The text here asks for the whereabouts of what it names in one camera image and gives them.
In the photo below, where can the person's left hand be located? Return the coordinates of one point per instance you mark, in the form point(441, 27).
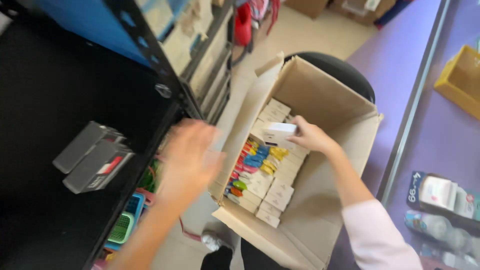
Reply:
point(189, 159)

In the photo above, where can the person's right hand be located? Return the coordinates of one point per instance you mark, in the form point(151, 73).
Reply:
point(311, 135)

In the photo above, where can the person's right fingers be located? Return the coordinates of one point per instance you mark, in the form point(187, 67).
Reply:
point(298, 129)

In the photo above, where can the person's left fingers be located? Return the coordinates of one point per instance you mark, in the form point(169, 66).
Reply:
point(195, 129)

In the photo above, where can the white small product box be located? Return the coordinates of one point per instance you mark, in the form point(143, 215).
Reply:
point(278, 134)

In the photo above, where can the brown cardboard carton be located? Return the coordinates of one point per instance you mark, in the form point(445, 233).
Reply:
point(300, 168)

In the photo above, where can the stack of white boxes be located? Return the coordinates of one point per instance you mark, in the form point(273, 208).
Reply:
point(275, 176)

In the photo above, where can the row of colourful packets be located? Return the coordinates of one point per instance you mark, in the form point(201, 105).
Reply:
point(251, 165)

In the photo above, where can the black round stool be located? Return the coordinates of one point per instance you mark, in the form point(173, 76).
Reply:
point(341, 71)

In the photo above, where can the grey metal rack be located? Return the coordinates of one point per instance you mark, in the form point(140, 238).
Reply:
point(204, 48)

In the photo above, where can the grey product box red label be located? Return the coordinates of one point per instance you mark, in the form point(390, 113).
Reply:
point(97, 168)

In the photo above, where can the person's shoe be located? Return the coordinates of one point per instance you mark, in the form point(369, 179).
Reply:
point(217, 236)

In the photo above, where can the stack of plastic baskets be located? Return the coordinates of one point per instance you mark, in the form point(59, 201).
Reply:
point(125, 221)

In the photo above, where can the red hanging bag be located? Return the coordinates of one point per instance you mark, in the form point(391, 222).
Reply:
point(249, 22)

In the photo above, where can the black metal shelf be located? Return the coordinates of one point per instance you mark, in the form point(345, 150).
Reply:
point(75, 112)

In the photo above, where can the brown cardboard boxes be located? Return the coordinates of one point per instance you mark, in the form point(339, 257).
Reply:
point(345, 9)

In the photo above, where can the glass display counter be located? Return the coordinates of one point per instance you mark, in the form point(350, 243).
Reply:
point(431, 150)

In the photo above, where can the person's black trouser legs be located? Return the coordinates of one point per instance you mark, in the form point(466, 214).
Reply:
point(243, 257)

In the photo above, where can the yellow plastic bin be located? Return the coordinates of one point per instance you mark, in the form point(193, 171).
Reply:
point(459, 80)

